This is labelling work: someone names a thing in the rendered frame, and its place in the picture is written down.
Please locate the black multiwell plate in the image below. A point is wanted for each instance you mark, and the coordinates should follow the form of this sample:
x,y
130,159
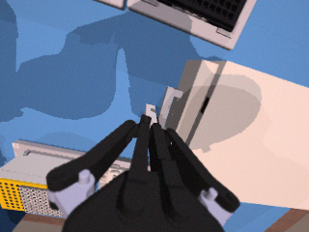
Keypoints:
x,y
219,13

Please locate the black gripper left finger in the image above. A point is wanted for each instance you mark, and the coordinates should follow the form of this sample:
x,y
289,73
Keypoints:
x,y
71,183

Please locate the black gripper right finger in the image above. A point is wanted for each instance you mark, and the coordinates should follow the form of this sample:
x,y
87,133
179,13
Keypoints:
x,y
179,166

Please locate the blue bench mat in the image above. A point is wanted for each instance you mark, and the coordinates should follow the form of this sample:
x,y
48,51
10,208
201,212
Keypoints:
x,y
72,71

